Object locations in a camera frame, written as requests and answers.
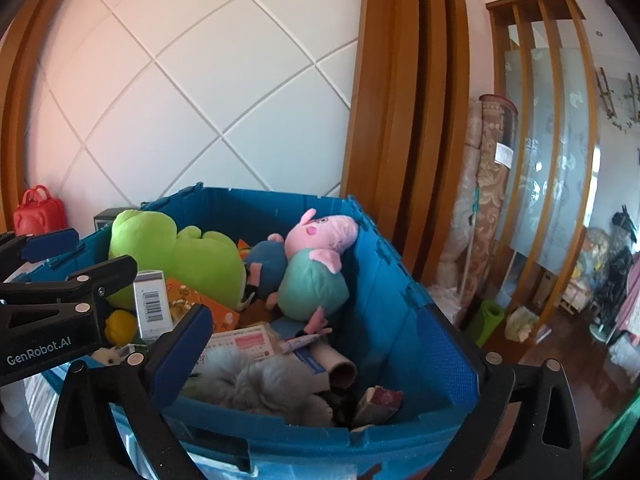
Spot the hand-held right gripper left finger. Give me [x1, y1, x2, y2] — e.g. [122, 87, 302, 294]
[48, 304, 216, 480]

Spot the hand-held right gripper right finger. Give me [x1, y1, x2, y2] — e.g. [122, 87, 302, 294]
[416, 304, 586, 480]

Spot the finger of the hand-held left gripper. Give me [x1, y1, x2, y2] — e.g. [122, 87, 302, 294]
[0, 228, 81, 281]
[0, 255, 138, 311]

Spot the small white barcode box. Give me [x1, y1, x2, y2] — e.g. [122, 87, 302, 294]
[132, 270, 175, 341]

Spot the orange box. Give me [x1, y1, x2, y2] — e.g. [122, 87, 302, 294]
[165, 277, 242, 333]

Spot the green frog plush toy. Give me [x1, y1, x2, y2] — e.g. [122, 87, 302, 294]
[108, 209, 248, 311]

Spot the pig plush toy blue shirt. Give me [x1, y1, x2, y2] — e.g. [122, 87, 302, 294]
[241, 232, 291, 311]

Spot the blue plastic crate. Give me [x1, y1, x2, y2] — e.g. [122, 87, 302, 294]
[10, 185, 483, 480]

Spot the pig plush toy teal dress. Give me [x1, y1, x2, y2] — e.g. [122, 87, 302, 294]
[265, 208, 360, 336]

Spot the red bear carry case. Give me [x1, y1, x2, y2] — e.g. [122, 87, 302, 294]
[12, 185, 67, 236]

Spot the duck plush toy frog hat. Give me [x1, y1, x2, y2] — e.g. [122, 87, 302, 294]
[105, 309, 138, 348]

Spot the dark gift bag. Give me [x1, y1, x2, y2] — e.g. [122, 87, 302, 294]
[94, 207, 118, 233]

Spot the white plastic bag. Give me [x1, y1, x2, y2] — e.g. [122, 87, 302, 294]
[504, 305, 541, 343]

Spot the green rolled mat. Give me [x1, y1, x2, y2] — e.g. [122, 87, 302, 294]
[467, 299, 506, 348]

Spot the pale fluffy plush toy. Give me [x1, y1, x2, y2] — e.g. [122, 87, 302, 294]
[182, 347, 336, 428]

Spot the pink patterned pen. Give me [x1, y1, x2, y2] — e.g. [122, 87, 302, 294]
[280, 327, 333, 356]

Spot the brown white box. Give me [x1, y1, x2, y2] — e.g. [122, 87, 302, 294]
[356, 385, 405, 428]

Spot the green cloth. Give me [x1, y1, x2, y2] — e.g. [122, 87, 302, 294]
[585, 400, 640, 480]

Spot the cardboard tube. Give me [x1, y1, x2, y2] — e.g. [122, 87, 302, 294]
[312, 342, 358, 390]

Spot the pale rolled carpet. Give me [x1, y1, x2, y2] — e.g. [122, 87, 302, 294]
[440, 145, 483, 286]

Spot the brown floral rolled carpet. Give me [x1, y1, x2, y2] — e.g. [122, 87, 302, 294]
[465, 93, 518, 311]

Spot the white padded headboard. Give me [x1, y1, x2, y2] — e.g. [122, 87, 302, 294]
[22, 0, 368, 226]

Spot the wooden glass partition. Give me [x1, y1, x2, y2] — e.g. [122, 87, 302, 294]
[486, 0, 601, 331]

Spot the wooden headboard frame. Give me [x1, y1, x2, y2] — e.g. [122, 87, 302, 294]
[0, 0, 471, 286]

